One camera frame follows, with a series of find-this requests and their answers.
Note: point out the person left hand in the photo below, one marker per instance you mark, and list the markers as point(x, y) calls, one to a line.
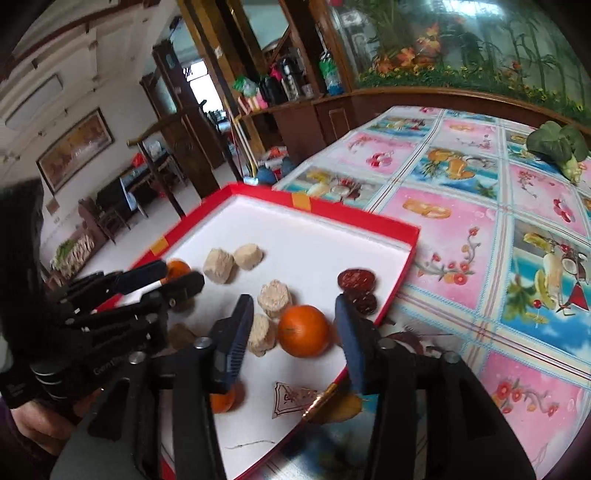
point(47, 428)

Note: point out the green water bottle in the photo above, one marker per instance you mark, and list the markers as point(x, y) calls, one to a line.
point(330, 73)

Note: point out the brown kiwi-like fruit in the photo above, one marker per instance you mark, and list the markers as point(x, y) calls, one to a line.
point(180, 336)

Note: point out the beige cake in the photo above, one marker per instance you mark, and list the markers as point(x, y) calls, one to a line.
point(262, 337)
point(248, 256)
point(218, 265)

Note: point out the green leafy vegetable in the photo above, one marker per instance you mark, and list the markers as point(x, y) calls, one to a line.
point(564, 146)

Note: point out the orange mandarin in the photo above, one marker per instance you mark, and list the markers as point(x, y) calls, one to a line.
point(303, 331)
point(226, 402)
point(176, 269)

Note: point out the red date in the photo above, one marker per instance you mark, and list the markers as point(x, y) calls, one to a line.
point(357, 279)
point(365, 302)

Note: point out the framed wall painting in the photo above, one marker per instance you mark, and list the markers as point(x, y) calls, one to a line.
point(74, 149)

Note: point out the wooden cabinet with mural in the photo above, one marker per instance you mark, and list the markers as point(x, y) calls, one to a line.
point(518, 60)

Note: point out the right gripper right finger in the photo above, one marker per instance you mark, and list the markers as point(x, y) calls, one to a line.
point(360, 341)

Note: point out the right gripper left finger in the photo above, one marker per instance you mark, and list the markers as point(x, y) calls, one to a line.
point(230, 336)

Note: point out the colourful fruit print tablecloth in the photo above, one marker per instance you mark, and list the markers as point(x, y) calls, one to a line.
point(502, 269)

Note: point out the beige cake cylinder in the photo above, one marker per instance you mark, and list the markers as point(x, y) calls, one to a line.
point(274, 298)

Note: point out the red white gift box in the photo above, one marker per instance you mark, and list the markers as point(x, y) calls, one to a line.
point(286, 251)

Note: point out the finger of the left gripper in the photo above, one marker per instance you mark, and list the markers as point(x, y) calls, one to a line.
point(139, 277)
point(173, 293)

